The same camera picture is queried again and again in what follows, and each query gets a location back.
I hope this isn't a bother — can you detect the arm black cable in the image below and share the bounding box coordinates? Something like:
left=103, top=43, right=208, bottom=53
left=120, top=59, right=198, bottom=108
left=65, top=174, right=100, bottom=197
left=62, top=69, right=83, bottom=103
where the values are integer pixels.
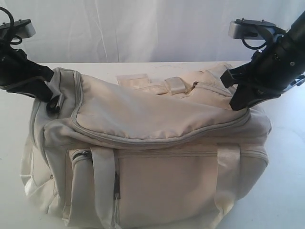
left=0, top=6, right=24, bottom=48
left=240, top=26, right=277, bottom=50

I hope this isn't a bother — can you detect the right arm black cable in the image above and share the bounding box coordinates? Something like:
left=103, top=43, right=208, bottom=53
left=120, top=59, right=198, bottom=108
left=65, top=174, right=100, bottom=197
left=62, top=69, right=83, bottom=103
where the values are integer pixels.
left=240, top=26, right=277, bottom=50

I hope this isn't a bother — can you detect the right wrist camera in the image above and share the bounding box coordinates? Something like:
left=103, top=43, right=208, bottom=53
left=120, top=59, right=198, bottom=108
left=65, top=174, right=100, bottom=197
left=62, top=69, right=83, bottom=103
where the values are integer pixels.
left=228, top=18, right=276, bottom=40

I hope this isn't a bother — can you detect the beige duffel bag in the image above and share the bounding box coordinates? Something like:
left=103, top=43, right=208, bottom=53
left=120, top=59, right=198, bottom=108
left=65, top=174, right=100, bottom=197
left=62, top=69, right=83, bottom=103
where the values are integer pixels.
left=20, top=63, right=271, bottom=229

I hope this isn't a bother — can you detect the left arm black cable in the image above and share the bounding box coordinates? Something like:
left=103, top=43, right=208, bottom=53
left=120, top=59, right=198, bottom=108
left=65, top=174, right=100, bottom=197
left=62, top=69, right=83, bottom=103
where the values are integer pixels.
left=0, top=6, right=24, bottom=48

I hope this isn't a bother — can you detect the white backdrop curtain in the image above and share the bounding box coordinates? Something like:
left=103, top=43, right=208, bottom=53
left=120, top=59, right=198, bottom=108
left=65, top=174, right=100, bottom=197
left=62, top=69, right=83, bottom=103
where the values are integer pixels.
left=0, top=0, right=305, bottom=63

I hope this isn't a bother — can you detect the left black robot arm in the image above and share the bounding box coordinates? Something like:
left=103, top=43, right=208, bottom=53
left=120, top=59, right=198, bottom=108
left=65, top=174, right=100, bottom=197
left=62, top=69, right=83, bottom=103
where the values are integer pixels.
left=0, top=40, right=54, bottom=102

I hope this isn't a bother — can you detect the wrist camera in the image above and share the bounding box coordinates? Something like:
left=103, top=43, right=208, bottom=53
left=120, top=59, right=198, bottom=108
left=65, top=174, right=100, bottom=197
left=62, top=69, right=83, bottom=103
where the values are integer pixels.
left=0, top=19, right=36, bottom=39
left=228, top=18, right=276, bottom=40

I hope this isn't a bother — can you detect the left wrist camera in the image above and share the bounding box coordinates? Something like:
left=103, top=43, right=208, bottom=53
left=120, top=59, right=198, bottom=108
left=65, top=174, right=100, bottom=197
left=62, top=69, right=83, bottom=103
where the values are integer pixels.
left=0, top=19, right=36, bottom=39

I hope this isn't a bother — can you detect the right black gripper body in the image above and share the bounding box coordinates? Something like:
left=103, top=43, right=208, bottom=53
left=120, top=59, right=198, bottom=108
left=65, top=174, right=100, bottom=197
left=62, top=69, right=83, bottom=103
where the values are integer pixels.
left=247, top=45, right=286, bottom=100

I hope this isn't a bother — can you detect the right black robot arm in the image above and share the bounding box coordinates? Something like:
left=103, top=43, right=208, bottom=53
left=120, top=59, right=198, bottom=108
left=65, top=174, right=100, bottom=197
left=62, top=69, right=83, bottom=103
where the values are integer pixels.
left=221, top=14, right=305, bottom=111

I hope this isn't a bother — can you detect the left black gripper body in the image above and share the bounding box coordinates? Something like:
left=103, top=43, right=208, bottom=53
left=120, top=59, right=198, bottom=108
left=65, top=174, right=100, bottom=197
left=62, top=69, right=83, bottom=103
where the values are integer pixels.
left=0, top=49, right=37, bottom=91

